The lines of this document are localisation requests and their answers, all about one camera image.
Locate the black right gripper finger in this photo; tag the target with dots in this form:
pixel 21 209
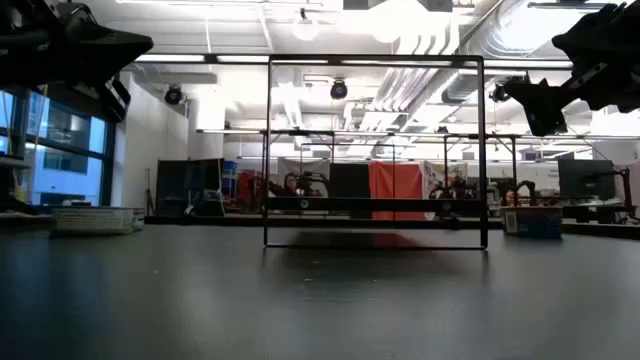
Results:
pixel 535 91
pixel 547 117

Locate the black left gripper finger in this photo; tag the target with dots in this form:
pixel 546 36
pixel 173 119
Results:
pixel 117 102

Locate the blue box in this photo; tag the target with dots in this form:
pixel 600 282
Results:
pixel 535 225

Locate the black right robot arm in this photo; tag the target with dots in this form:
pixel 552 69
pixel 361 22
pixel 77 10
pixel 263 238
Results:
pixel 631 55

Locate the ceiling light strip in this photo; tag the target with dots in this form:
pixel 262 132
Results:
pixel 170 58
pixel 243 59
pixel 525 64

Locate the black computer monitor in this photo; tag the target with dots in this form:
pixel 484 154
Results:
pixel 585 180

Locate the large glass window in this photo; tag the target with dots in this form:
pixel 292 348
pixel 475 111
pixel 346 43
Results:
pixel 65 170

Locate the thin tripod stand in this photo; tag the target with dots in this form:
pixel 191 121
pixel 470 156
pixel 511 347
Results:
pixel 148 200

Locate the patterned white cloth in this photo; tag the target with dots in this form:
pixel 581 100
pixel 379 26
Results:
pixel 435 172

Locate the blue storage bin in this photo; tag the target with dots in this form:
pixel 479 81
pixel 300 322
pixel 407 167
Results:
pixel 230 172

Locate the red background object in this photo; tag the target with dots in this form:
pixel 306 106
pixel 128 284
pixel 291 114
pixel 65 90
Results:
pixel 247 187

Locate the orange curtain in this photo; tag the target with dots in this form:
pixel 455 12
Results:
pixel 400 182

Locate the person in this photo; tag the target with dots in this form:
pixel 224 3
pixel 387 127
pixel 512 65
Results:
pixel 290 184

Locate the round ceiling lamp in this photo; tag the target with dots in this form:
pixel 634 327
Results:
pixel 306 30

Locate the white hanging banner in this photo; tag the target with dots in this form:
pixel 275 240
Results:
pixel 312 166

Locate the black panel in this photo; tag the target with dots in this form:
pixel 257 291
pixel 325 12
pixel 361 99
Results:
pixel 350 180

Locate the black ceiling camera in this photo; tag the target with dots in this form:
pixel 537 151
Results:
pixel 499 93
pixel 173 95
pixel 338 90

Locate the black background rig frame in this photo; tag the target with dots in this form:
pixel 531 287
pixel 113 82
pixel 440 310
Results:
pixel 300 133

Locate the black frame wooden board shelf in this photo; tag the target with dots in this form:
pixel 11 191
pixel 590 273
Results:
pixel 375 204

